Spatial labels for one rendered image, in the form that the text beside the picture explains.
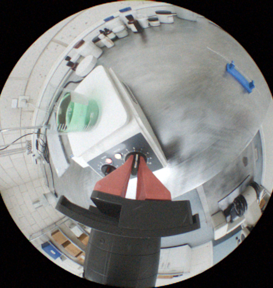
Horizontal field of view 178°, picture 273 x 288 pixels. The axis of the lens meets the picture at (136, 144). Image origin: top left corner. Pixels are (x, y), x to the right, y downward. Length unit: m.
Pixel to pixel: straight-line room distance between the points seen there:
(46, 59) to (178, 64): 0.55
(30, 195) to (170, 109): 2.54
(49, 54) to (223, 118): 0.66
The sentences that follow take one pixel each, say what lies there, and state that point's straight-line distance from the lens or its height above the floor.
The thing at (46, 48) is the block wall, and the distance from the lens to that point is 0.57.
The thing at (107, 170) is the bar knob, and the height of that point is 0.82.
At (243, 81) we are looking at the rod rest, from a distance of 0.33.
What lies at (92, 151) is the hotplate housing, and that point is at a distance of 0.16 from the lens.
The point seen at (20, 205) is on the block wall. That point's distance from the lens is 2.56.
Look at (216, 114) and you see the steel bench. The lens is 0.21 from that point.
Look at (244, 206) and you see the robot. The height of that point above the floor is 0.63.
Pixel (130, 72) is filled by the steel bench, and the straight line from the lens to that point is 0.24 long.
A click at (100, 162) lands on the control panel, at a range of 0.16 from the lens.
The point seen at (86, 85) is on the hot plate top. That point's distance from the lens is 0.16.
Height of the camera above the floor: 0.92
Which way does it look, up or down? 69 degrees down
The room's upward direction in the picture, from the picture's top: 107 degrees counter-clockwise
